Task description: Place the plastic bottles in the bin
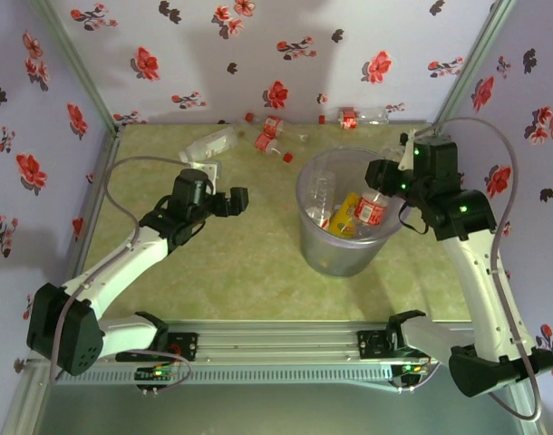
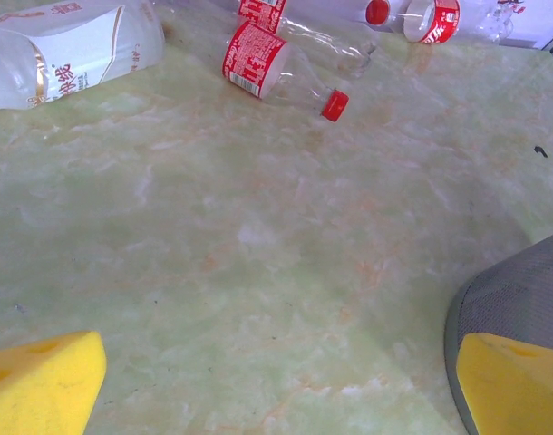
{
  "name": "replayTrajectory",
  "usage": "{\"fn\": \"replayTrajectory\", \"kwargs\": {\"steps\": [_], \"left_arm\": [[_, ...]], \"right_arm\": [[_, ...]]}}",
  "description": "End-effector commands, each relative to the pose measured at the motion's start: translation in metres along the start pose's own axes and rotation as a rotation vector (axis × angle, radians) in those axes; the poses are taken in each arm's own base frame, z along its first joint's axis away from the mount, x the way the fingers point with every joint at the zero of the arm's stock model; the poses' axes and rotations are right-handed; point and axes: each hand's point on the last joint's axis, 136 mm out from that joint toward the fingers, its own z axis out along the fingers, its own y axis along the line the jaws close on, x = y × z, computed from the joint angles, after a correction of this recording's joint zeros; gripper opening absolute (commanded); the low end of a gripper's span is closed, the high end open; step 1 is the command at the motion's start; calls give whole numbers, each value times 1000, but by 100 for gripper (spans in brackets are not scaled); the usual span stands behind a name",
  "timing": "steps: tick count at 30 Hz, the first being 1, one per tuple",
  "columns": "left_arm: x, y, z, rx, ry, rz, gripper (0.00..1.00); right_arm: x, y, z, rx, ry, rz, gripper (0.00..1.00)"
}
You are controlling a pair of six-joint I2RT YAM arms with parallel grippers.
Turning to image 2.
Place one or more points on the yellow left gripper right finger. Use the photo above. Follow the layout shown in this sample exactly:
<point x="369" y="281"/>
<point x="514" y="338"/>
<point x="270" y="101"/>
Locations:
<point x="517" y="394"/>

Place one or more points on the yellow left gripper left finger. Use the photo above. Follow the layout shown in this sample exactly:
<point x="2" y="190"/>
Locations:
<point x="36" y="389"/>

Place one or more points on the large white labelled plastic bottle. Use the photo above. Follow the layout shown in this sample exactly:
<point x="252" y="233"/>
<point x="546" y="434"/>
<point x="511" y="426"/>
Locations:
<point x="77" y="50"/>

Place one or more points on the clear red labelled cola bottle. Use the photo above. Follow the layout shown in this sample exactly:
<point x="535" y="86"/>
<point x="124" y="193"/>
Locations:
<point x="433" y="22"/>
<point x="254" y="59"/>
<point x="263" y="11"/>

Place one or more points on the grey translucent plastic bin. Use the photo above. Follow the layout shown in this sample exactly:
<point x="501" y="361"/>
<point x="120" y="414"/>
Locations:
<point x="521" y="290"/>

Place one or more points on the small black speck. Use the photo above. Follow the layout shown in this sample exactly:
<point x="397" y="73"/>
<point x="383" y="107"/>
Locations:
<point x="540" y="151"/>

